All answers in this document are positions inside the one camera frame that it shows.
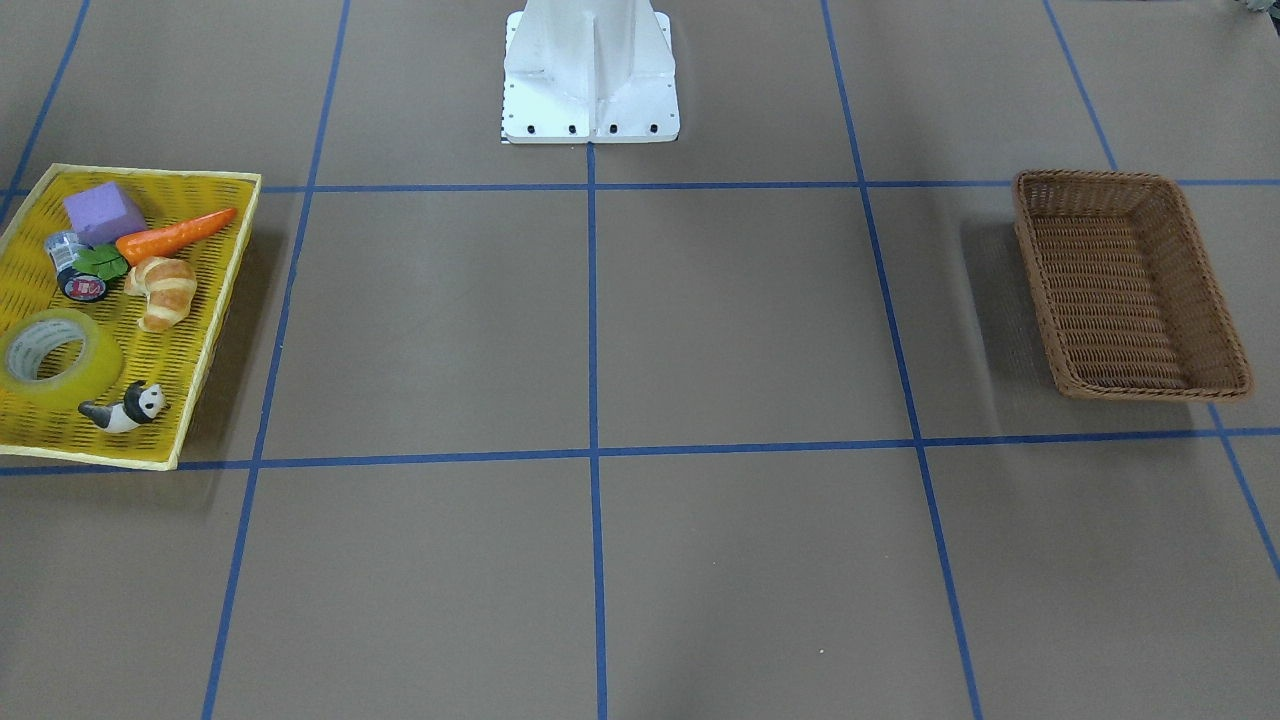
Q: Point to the yellow tape roll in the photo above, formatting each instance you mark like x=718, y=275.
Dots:
x=26, y=345

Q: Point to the yellow plastic basket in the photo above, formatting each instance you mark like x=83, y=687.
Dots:
x=58, y=353

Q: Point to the brown wicker basket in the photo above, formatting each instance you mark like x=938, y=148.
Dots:
x=1127, y=304

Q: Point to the toy croissant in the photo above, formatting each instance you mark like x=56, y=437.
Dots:
x=168, y=286

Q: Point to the toy panda figure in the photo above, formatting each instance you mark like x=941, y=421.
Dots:
x=140, y=405

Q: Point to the orange toy carrot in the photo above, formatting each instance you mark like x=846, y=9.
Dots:
x=113, y=260

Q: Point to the purple foam cube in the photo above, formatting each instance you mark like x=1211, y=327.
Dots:
x=102, y=214

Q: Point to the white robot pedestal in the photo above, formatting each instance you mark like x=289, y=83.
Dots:
x=589, y=72

